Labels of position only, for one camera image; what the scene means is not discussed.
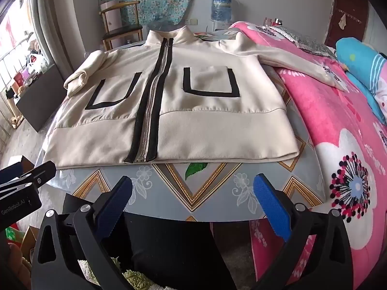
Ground person's black pants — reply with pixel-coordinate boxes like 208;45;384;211
125;211;239;290

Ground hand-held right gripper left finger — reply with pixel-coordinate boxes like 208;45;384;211
30;175;134;290

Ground cardboard box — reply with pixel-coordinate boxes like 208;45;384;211
20;226;40;262

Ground pink floral blanket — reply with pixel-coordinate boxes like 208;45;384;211
227;21;387;290

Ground white water dispenser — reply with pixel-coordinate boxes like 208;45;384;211
210;21;232;32

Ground black cabinet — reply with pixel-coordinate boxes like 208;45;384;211
15;62;68;133

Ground wooden chair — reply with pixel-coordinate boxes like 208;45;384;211
99;1;143;52

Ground blue plush pillow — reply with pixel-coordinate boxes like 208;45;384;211
335;37;387;126

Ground cream zip jacket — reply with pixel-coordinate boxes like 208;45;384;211
42;26;348;170

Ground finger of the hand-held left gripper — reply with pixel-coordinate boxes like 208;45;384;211
18;161;57;188
0;155;34;185

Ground green fluffy slippers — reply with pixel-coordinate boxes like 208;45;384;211
77;257;164;290

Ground grey curtain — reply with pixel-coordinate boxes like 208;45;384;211
29;0;76;73

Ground blue water bottle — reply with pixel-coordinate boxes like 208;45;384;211
210;0;233;23

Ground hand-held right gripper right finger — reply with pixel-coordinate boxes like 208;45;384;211
253;174;359;290

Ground green packet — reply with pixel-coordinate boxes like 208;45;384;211
5;224;26;247

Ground patterned grey tablecloth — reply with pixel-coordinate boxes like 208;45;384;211
39;29;333;222

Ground dark red door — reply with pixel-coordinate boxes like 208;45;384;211
325;0;371;49

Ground silver sequin cloth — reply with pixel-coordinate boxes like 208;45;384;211
275;26;337;59

